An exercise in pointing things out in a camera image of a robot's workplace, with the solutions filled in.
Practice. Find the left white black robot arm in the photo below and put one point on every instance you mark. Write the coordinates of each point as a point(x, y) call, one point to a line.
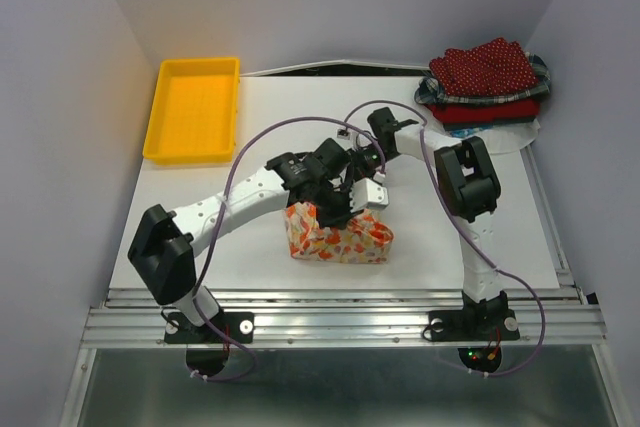
point(166, 243)

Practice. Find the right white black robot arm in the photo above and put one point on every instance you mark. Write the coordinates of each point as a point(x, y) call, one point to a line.
point(468, 189)

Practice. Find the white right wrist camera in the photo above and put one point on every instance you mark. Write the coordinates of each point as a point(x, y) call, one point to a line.
point(356, 139)

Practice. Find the folded red skirt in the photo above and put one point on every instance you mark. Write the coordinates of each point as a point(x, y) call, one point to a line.
point(461, 116)

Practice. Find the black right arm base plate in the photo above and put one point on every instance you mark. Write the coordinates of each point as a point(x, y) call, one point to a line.
point(447, 326)

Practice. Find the navy white plaid skirt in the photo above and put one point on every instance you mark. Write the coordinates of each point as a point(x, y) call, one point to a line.
point(430, 91)

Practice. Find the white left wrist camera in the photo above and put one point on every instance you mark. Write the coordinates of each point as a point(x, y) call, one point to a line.
point(368, 194)

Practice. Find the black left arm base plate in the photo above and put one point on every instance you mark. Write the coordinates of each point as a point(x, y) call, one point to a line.
point(179, 331)

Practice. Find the dark red polka dot skirt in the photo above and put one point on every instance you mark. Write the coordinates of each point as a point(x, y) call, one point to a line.
point(498, 67)

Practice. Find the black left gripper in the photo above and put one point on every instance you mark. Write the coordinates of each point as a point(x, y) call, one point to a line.
point(341, 218)

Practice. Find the yellow plastic bin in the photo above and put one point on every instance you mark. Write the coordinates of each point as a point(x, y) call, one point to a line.
point(193, 113)

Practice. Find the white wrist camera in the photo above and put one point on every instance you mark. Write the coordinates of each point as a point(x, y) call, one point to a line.
point(356, 139)
point(368, 194)

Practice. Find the aluminium table frame rail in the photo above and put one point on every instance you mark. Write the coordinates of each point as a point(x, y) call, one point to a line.
point(304, 305)

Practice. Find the orange floral white skirt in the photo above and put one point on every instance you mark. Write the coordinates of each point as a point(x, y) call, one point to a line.
point(364, 239)

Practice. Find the white blue patterned skirt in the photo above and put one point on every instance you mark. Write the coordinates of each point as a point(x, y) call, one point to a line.
point(502, 139)

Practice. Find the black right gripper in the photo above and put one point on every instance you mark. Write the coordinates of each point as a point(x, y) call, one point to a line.
point(355, 169)

